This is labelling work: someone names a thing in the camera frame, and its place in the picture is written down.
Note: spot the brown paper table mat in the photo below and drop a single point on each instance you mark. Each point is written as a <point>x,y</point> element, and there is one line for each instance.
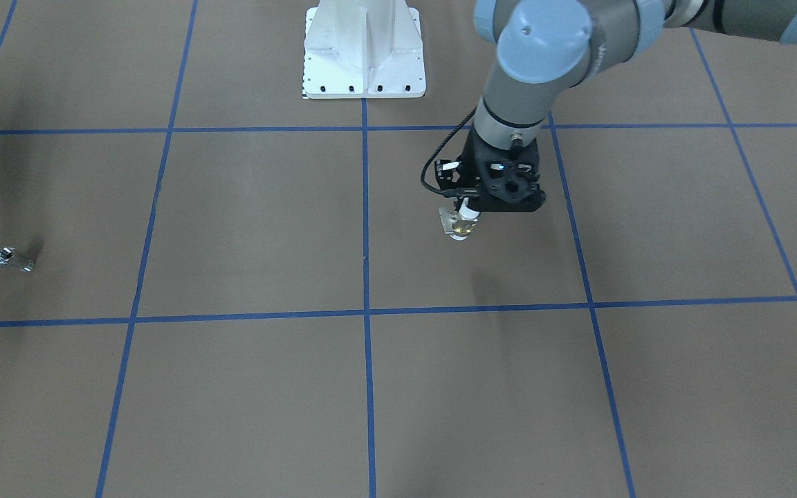
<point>239,292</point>

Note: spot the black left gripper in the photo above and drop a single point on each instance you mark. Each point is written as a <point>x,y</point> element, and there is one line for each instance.
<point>473,151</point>

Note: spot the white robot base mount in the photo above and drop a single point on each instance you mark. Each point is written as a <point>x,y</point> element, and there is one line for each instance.
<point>363,50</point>

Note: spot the white brass PPR valve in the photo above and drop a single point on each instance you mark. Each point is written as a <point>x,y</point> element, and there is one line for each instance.
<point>458,223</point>

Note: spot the chrome elbow pipe fitting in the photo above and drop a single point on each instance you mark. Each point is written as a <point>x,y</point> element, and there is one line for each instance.
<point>11,258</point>

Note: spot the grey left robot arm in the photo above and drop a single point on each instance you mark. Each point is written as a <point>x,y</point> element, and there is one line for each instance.
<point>543,48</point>

